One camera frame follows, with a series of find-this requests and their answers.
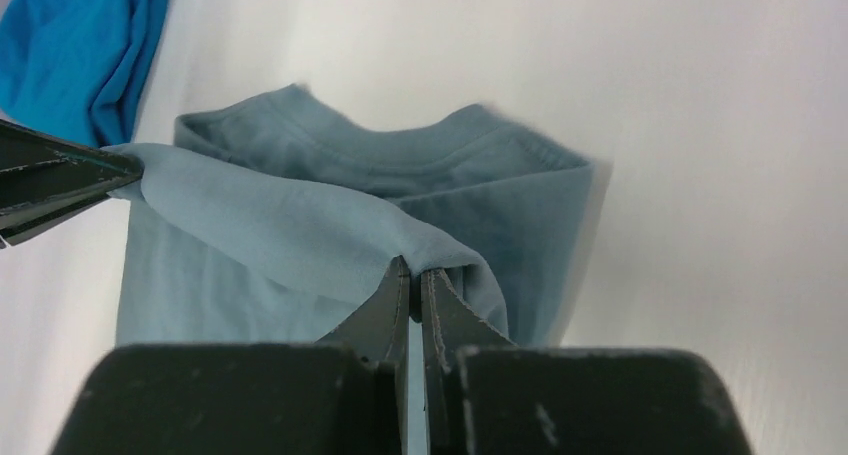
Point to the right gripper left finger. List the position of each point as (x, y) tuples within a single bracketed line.
[(343, 394)]

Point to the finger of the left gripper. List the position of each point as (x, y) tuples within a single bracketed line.
[(19, 225), (38, 169)]

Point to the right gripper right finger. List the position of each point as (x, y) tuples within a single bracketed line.
[(485, 395)]

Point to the grey-blue t-shirt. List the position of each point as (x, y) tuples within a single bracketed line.
[(274, 219)]

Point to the folded bright blue t-shirt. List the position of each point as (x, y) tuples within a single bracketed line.
[(76, 69)]

